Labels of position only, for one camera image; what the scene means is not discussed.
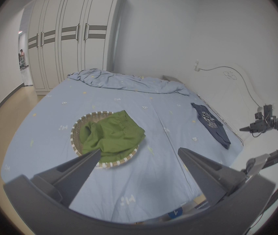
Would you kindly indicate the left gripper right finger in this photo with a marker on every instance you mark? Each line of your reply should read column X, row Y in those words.
column 207, row 181

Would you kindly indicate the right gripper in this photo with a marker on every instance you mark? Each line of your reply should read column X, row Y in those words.
column 256, row 128

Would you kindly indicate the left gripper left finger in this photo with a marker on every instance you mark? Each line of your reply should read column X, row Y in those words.
column 76, row 180

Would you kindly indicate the green shorts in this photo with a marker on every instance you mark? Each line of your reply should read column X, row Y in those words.
column 114, row 136

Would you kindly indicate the round woven basket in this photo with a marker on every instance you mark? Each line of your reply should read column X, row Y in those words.
column 75, row 136

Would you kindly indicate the bed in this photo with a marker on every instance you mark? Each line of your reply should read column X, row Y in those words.
column 129, row 177

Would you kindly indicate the dark blue printed T-shirt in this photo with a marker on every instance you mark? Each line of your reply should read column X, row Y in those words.
column 221, row 136

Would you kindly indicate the pale blue quilt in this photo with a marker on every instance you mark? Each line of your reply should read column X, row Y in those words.
column 129, row 83

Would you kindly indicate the white wardrobe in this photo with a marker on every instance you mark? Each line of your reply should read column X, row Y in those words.
column 68, row 57

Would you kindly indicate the person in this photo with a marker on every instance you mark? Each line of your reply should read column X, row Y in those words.
column 21, row 53

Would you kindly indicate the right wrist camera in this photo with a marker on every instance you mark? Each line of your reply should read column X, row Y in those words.
column 259, row 115

